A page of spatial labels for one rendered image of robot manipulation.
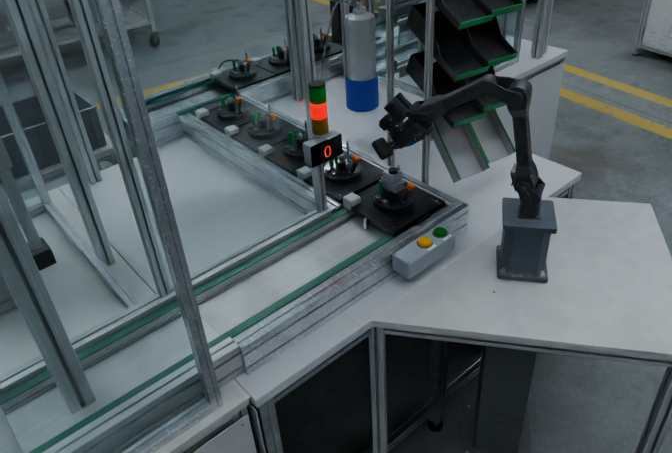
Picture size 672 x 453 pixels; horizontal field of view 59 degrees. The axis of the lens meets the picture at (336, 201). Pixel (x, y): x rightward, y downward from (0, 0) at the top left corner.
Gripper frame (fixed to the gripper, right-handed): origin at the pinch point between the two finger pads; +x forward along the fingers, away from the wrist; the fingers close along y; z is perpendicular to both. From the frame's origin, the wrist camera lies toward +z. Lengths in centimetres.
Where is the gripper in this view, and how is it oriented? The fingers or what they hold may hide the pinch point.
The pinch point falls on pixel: (391, 147)
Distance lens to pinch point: 187.0
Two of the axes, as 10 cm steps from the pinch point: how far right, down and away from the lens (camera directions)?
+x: -3.9, 3.6, 8.5
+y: -7.6, 4.1, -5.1
